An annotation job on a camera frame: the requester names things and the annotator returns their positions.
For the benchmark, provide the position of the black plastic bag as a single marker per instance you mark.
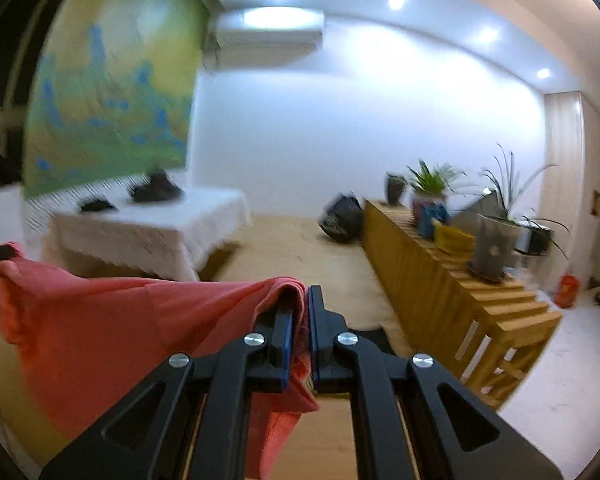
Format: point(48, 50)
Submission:
point(343, 219)

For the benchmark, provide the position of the dark ceramic pot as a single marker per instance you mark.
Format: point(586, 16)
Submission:
point(395, 187)

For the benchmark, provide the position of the potted green plant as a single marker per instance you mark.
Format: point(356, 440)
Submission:
point(430, 185)

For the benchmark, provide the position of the blue bag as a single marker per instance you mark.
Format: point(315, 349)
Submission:
point(429, 214)

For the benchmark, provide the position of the small black ornament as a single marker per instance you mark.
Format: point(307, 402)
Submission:
point(95, 205)

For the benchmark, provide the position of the black teapot ornament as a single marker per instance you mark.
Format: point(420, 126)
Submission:
point(157, 188)

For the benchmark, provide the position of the wooden slatted railing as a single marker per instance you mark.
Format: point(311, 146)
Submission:
point(487, 336)

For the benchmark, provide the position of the yellow bag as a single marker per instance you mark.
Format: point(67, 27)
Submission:
point(452, 241)

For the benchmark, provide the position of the pink shirt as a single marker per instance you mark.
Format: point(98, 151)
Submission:
point(85, 342)

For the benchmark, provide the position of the white air conditioner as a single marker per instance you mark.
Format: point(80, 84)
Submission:
point(269, 35)

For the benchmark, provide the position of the tall potted plant grey pot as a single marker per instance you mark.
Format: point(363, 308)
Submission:
point(498, 232)

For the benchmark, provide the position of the white tablecloth table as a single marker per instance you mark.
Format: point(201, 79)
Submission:
point(172, 240)

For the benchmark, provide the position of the green landscape wall painting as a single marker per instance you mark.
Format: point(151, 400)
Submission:
point(113, 91)

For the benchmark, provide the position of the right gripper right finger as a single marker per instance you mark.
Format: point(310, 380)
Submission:
point(411, 418)

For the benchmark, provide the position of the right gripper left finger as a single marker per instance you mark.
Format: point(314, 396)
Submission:
point(189, 418)

